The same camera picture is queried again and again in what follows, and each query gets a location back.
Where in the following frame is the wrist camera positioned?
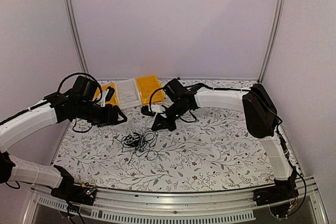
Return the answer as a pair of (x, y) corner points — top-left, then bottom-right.
(100, 86), (116, 107)
(141, 105), (166, 116)

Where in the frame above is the right yellow plastic bin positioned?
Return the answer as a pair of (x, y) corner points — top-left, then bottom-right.
(135, 75), (162, 105)

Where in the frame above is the front aluminium rail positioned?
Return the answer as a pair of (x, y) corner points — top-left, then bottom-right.
(23, 177), (329, 223)

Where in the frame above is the yellow plastic bin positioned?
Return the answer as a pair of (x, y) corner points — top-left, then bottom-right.
(135, 75), (162, 105)
(93, 83), (119, 107)

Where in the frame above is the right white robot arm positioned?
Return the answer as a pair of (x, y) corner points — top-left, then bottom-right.
(151, 79), (297, 201)

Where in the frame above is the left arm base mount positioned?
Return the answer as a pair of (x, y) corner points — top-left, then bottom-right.
(50, 165), (97, 206)

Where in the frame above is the black cable bundle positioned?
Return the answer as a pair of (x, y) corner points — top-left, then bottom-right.
(111, 126), (165, 164)

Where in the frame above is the right aluminium frame post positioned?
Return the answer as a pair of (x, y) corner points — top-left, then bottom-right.
(258, 0), (285, 83)

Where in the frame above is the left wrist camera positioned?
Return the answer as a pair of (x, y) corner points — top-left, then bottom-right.
(100, 86), (116, 107)

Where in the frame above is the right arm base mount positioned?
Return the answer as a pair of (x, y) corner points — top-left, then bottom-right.
(253, 179), (299, 219)

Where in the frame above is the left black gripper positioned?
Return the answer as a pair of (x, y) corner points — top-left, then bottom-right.
(77, 100), (128, 127)

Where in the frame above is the left yellow plastic bin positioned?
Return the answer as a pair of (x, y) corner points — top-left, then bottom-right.
(93, 83), (119, 107)

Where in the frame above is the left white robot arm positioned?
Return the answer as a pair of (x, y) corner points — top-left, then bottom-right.
(1, 72), (127, 200)

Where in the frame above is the white translucent plastic bin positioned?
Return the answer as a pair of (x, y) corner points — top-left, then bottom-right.
(115, 78), (141, 110)

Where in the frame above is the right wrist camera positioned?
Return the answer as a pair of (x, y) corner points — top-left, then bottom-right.
(141, 105), (166, 116)

